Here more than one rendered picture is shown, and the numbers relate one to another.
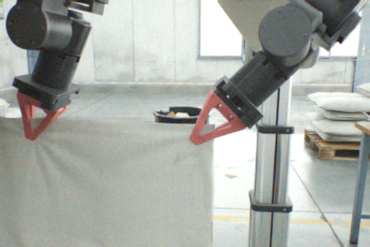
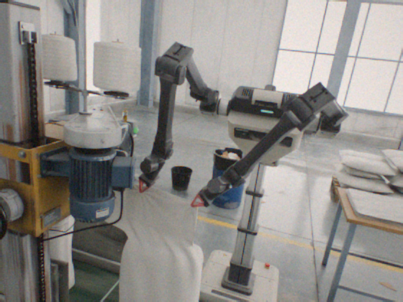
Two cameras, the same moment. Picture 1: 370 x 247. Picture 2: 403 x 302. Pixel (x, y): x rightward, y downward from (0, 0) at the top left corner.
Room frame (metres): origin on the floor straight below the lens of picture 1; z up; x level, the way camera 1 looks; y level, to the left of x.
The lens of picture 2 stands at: (-0.69, -0.24, 1.67)
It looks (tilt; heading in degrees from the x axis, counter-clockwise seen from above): 17 degrees down; 10
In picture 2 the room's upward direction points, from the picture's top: 7 degrees clockwise
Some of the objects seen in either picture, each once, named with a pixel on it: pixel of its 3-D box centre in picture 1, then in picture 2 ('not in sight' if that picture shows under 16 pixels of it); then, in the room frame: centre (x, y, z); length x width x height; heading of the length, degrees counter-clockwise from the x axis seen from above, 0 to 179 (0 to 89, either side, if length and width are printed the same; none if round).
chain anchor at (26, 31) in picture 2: not in sight; (29, 34); (0.15, 0.47, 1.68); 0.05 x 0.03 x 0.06; 175
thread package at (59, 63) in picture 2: not in sight; (56, 57); (0.37, 0.55, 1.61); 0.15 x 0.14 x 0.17; 85
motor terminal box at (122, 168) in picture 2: not in sight; (124, 175); (0.24, 0.19, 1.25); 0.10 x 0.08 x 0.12; 20
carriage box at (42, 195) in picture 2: not in sight; (42, 173); (0.25, 0.53, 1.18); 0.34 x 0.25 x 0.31; 175
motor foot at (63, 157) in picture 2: not in sight; (65, 164); (0.18, 0.38, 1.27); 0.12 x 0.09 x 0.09; 175
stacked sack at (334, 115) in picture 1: (337, 111); (359, 167); (3.88, -1.74, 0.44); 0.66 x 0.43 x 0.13; 175
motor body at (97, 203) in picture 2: not in sight; (93, 183); (0.20, 0.29, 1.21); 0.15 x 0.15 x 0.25
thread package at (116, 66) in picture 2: not in sight; (116, 67); (0.35, 0.29, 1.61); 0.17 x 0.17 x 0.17
